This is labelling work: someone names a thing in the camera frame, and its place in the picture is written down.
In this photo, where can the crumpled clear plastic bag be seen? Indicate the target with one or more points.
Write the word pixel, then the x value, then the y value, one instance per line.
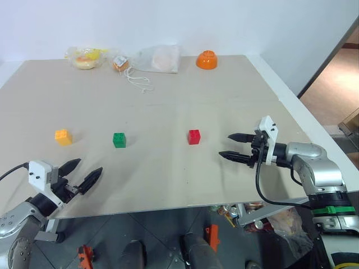
pixel 290 227

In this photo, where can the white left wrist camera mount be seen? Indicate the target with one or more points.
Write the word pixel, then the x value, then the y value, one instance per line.
pixel 37 172

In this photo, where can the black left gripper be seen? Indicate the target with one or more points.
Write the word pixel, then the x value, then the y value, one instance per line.
pixel 66 192

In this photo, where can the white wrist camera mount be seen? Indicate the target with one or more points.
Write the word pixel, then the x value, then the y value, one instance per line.
pixel 270 131
pixel 37 172

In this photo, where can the dark rounded shape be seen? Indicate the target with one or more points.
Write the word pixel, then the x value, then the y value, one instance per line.
pixel 200 250
pixel 135 253

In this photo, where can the clear bag with pale bun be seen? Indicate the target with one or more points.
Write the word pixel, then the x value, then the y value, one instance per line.
pixel 161 60

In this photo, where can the orange clamp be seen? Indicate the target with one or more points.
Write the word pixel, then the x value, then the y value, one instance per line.
pixel 213 236
pixel 85 255

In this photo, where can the bagged orange fruit with label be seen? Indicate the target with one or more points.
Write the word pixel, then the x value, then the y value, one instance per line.
pixel 121 65

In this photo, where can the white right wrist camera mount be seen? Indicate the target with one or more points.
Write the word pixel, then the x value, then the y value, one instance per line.
pixel 270 131

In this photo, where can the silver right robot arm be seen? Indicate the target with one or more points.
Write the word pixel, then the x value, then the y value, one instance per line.
pixel 317 168

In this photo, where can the orange plastic bowl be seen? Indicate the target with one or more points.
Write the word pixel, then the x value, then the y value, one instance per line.
pixel 207 60

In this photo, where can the clear bag with yellow toys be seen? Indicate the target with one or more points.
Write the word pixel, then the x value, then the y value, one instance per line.
pixel 84 59

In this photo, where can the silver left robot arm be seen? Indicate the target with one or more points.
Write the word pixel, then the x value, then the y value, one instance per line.
pixel 19 224

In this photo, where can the grey table bracket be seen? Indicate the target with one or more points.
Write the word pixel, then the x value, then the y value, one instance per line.
pixel 46 234

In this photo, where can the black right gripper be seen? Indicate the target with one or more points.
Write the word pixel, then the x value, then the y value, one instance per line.
pixel 257 150

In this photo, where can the red toy block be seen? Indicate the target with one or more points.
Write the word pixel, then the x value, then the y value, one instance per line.
pixel 194 137

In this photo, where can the yellow toy block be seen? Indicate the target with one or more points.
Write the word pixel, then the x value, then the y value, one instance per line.
pixel 63 137

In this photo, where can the green toy block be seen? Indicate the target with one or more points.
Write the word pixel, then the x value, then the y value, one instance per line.
pixel 119 140

